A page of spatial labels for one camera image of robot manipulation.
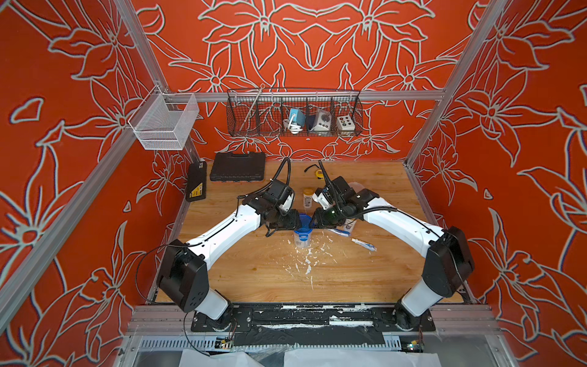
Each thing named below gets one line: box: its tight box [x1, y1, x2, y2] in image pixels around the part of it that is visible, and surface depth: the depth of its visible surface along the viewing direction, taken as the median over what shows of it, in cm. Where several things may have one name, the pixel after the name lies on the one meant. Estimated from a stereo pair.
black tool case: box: [209, 151, 266, 182], surface depth 116 cm
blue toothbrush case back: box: [327, 227, 352, 238], surface depth 94 cm
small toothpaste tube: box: [350, 237, 378, 252], surface depth 91 cm
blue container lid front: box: [293, 212, 314, 242], surface depth 81 cm
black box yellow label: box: [184, 160, 208, 202], surface depth 114 cm
